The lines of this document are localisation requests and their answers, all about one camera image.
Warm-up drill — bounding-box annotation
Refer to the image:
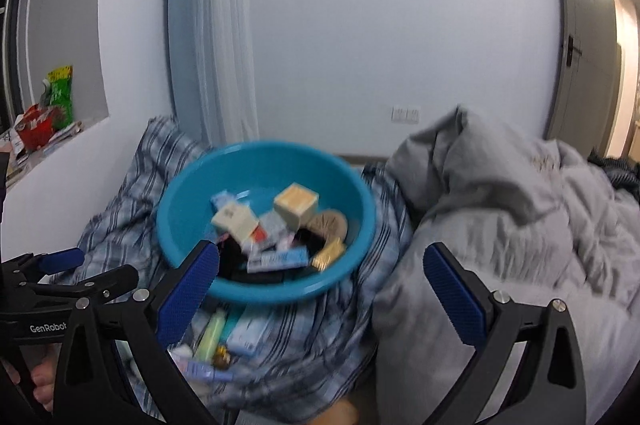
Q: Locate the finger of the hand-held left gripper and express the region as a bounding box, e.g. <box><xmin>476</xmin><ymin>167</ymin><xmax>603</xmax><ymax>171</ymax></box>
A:
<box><xmin>0</xmin><ymin>247</ymin><xmax>87</xmax><ymax>287</ymax></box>
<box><xmin>20</xmin><ymin>264</ymin><xmax>140</xmax><ymax>306</ymax></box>

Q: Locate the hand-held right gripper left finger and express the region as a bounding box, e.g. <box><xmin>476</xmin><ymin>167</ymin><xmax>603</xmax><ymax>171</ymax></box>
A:
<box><xmin>52</xmin><ymin>240</ymin><xmax>240</xmax><ymax>425</ymax></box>

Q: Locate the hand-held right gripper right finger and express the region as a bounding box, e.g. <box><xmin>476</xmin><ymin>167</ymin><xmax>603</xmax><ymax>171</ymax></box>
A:
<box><xmin>422</xmin><ymin>241</ymin><xmax>587</xmax><ymax>425</ymax></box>

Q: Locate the pale green bottle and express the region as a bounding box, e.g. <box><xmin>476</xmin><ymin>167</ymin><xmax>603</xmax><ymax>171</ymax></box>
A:
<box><xmin>192</xmin><ymin>309</ymin><xmax>227</xmax><ymax>364</ymax></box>

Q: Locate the teal slim box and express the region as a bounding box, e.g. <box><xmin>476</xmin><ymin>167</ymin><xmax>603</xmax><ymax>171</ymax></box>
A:
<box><xmin>220</xmin><ymin>309</ymin><xmax>246</xmax><ymax>347</ymax></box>

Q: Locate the black plush toy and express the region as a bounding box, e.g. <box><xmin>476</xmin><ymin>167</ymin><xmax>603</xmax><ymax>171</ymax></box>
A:
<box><xmin>217</xmin><ymin>230</ymin><xmax>326</xmax><ymax>287</ymax></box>

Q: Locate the pale white packet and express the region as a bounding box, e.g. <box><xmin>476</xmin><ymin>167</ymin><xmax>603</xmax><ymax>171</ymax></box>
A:
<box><xmin>170</xmin><ymin>345</ymin><xmax>236</xmax><ymax>384</ymax></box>

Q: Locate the white pale blue box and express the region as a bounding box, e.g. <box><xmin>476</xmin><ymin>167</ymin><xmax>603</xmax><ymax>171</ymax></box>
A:
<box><xmin>229</xmin><ymin>309</ymin><xmax>275</xmax><ymax>354</ymax></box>

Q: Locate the plain cream box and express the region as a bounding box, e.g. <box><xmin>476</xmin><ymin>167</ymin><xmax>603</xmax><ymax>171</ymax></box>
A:
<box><xmin>211</xmin><ymin>202</ymin><xmax>261</xmax><ymax>252</ymax></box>

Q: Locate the blue plastic basin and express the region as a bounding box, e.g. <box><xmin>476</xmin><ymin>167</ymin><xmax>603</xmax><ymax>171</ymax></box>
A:
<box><xmin>156</xmin><ymin>141</ymin><xmax>376</xmax><ymax>305</ymax></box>

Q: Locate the gold box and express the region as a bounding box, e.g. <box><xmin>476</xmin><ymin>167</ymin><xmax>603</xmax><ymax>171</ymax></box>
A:
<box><xmin>310</xmin><ymin>237</ymin><xmax>347</xmax><ymax>271</ymax></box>

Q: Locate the person's left hand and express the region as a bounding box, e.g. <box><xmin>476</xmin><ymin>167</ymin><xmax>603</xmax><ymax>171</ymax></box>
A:
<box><xmin>6</xmin><ymin>352</ymin><xmax>57</xmax><ymax>413</ymax></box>

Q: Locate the blue plaid blanket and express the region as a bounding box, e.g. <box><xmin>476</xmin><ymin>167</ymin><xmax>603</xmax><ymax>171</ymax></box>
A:
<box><xmin>75</xmin><ymin>115</ymin><xmax>416</xmax><ymax>425</ymax></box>

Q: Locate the pale blue barcode carton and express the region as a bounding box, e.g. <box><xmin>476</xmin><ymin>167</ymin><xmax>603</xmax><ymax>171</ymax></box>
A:
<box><xmin>246</xmin><ymin>247</ymin><xmax>310</xmax><ymax>274</ymax></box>

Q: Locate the grey duvet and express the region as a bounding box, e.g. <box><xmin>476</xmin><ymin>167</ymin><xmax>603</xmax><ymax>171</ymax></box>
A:
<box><xmin>372</xmin><ymin>105</ymin><xmax>640</xmax><ymax>425</ymax></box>

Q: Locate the blue white mask packet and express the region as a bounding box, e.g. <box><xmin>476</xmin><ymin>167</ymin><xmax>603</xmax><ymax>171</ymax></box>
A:
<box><xmin>210</xmin><ymin>190</ymin><xmax>251</xmax><ymax>214</ymax></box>

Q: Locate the white printed medicine box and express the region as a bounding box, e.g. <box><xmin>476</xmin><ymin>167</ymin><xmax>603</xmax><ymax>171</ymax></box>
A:
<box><xmin>257</xmin><ymin>212</ymin><xmax>292</xmax><ymax>246</ymax></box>

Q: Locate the red bag on sill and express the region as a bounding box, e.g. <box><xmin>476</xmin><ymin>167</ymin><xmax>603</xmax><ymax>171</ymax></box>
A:
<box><xmin>22</xmin><ymin>104</ymin><xmax>62</xmax><ymax>150</ymax></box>

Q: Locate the orange top cream box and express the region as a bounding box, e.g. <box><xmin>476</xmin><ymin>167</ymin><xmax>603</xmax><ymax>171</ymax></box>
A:
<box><xmin>272</xmin><ymin>184</ymin><xmax>321</xmax><ymax>229</ymax></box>

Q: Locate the tan round vented disc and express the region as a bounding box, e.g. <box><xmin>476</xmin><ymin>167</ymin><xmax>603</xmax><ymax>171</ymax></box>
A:
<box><xmin>305</xmin><ymin>210</ymin><xmax>349</xmax><ymax>249</ymax></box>

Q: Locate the green snack bag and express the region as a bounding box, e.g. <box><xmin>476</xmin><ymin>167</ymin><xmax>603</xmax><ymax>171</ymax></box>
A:
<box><xmin>47</xmin><ymin>65</ymin><xmax>75</xmax><ymax>128</ymax></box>

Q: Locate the dark striped cloth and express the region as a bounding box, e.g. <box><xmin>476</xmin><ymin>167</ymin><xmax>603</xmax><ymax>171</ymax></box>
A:
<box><xmin>592</xmin><ymin>155</ymin><xmax>640</xmax><ymax>190</ymax></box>

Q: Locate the white sheer curtain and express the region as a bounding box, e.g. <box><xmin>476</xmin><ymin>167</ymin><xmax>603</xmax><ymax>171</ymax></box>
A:
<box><xmin>197</xmin><ymin>0</ymin><xmax>261</xmax><ymax>146</ymax></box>

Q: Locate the grey door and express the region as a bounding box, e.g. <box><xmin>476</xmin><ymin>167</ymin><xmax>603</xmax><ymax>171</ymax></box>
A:
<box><xmin>547</xmin><ymin>0</ymin><xmax>623</xmax><ymax>156</ymax></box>

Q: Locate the dark window frame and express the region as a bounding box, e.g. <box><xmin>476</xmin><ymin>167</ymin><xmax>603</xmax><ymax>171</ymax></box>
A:
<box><xmin>0</xmin><ymin>0</ymin><xmax>36</xmax><ymax>126</ymax></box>

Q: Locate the black door handle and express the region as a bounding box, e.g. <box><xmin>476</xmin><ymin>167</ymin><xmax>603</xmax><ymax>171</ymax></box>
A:
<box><xmin>565</xmin><ymin>36</ymin><xmax>584</xmax><ymax>66</ymax></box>

